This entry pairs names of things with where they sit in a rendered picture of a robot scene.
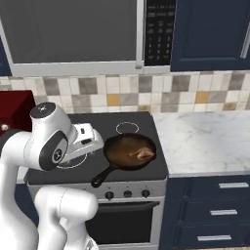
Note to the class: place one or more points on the dark blue cupboard door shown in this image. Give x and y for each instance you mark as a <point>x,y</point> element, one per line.
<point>208,32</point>

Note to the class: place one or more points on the dark blue wall cupboard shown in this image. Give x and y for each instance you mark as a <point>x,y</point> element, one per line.
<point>4,62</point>

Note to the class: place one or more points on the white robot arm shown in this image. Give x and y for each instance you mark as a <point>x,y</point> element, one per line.
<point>19,182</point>

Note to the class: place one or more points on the grey microwave oven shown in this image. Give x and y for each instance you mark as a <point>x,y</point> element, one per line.
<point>71,32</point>

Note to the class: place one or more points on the black hob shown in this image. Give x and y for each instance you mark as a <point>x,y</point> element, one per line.
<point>136,120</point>

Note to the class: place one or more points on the black oven knob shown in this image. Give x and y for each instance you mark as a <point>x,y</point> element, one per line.
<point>109,195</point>
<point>128,194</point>
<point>145,193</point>

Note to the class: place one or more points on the dark blue drawer front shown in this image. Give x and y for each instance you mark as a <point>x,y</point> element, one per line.
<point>201,187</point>
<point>198,213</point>
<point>188,237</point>

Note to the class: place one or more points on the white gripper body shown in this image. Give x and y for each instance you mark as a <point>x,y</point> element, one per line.
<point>88,146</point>

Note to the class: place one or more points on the brown chicken drumstick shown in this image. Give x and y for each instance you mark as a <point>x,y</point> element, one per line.
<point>143,153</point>

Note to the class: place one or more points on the silver oven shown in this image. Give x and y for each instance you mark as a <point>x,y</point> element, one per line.
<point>162,208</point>

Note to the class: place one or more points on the dark blue base cupboard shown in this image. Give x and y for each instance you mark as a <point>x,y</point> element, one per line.
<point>24,201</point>

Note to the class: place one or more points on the dark red appliance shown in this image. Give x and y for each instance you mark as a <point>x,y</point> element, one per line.
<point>14,107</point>

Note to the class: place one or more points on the black cast iron pan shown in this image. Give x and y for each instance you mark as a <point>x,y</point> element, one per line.
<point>118,153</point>

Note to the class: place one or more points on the black oven door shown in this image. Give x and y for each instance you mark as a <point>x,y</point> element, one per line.
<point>123,224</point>

